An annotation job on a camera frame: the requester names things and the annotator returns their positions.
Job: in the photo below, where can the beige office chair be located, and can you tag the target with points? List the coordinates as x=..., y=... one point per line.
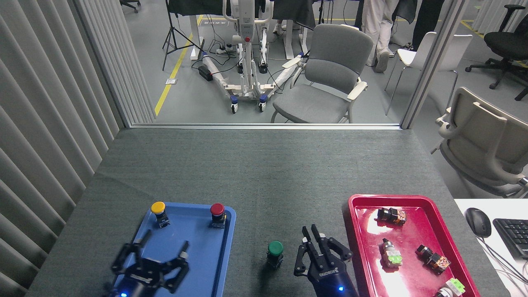
x=482, y=140

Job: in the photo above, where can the yellow push button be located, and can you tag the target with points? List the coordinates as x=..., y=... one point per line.
x=159, y=211

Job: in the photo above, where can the white desk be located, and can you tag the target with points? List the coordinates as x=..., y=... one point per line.
x=501, y=206

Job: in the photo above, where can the black keyboard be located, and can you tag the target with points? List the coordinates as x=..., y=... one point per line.
x=513, y=237

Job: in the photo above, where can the grey ribbed partition panel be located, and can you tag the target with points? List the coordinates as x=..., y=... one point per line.
x=49, y=103

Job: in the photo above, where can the green push button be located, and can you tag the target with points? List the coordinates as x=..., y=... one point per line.
x=275, y=251

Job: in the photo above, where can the white plastic chair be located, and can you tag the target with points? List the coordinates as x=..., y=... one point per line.
x=416, y=51

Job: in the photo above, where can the person in black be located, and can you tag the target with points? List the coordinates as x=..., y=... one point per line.
x=425, y=20

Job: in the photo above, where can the black office chair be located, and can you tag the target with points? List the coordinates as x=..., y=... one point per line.
x=507, y=43

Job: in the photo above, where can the black power adapter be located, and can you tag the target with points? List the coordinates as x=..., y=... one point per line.
x=205, y=72

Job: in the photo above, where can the red push button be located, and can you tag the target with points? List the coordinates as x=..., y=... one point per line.
x=217, y=213

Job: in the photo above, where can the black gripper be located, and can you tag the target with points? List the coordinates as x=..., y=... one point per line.
x=142, y=280
x=330, y=280

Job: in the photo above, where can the black switch with copper block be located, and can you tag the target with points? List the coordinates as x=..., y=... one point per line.
x=433, y=259

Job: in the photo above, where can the black tripod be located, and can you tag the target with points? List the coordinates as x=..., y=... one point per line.
x=176, y=35

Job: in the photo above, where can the silver table edge rail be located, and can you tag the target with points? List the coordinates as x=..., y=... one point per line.
x=264, y=126

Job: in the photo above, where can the white power strip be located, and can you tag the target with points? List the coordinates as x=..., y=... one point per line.
x=225, y=49

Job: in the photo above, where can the silver post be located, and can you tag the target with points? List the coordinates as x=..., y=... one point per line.
x=433, y=62

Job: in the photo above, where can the white switch with green block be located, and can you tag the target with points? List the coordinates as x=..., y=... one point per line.
x=453, y=286

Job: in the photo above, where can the grey upholstered chair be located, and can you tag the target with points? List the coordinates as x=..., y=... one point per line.
x=334, y=70

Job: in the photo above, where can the white stand on wheels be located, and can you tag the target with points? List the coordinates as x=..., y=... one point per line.
x=247, y=62

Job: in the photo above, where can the red plastic tray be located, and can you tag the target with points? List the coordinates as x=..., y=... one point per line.
x=416, y=235

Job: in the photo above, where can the blue plastic tray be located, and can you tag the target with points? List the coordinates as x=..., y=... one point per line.
x=206, y=255

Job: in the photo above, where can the person in white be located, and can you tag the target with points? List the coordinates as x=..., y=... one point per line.
x=379, y=24

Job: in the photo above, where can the silver switch with green block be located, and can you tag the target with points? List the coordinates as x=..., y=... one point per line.
x=391, y=253

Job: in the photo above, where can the black computer mouse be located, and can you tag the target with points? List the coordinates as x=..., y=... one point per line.
x=478, y=222

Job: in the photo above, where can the black switch with orange block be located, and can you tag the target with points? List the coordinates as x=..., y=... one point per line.
x=392, y=215

